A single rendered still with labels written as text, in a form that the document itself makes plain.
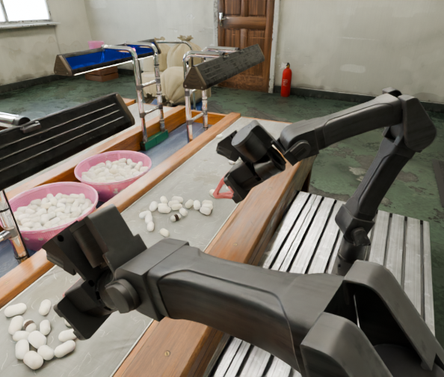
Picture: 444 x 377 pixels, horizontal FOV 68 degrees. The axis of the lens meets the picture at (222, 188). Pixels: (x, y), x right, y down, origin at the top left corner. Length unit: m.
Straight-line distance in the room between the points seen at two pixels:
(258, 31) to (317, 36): 0.87
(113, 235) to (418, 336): 0.32
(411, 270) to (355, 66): 4.34
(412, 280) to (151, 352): 0.66
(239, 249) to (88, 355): 0.38
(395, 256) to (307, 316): 0.83
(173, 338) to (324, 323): 0.45
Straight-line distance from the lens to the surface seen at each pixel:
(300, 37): 5.28
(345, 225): 0.87
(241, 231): 0.86
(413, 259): 1.06
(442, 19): 5.09
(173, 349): 0.64
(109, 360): 0.68
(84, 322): 0.52
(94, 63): 1.50
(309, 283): 0.26
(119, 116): 0.75
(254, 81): 5.52
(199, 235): 0.89
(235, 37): 5.57
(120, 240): 0.42
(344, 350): 0.21
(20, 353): 0.72
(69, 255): 0.47
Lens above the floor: 1.29
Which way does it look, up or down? 30 degrees down
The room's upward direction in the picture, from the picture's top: straight up
